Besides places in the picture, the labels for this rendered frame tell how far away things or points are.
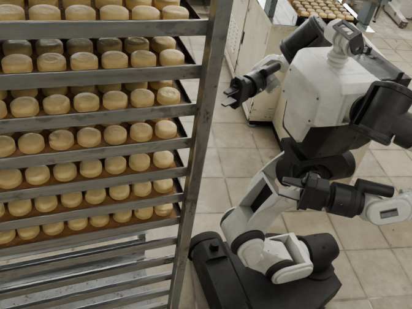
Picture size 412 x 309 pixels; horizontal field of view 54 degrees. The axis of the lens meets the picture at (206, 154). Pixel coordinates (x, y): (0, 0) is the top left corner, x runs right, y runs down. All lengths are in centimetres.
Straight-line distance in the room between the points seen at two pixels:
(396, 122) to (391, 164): 218
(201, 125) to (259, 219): 75
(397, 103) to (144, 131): 63
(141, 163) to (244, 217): 68
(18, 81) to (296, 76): 81
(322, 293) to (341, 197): 99
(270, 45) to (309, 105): 157
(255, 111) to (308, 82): 181
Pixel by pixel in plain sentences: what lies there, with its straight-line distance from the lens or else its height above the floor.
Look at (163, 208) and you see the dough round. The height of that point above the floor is 97.
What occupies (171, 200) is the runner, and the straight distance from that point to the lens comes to 102.
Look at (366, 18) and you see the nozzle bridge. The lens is 305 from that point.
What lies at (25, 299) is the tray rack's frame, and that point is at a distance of 195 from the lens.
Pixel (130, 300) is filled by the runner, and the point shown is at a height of 61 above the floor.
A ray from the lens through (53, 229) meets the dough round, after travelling 107.
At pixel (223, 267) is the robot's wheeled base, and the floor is 19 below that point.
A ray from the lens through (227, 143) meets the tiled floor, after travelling 292.
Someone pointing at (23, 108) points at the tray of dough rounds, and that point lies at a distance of 83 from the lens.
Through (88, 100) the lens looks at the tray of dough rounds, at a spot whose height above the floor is 133.
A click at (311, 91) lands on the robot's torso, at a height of 123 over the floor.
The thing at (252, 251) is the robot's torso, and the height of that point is 56.
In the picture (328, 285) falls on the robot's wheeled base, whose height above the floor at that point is 17.
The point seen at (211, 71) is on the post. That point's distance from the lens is 78.
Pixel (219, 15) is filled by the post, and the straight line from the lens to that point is 73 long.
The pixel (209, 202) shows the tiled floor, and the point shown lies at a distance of 248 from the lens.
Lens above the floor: 180
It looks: 40 degrees down
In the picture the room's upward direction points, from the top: 10 degrees clockwise
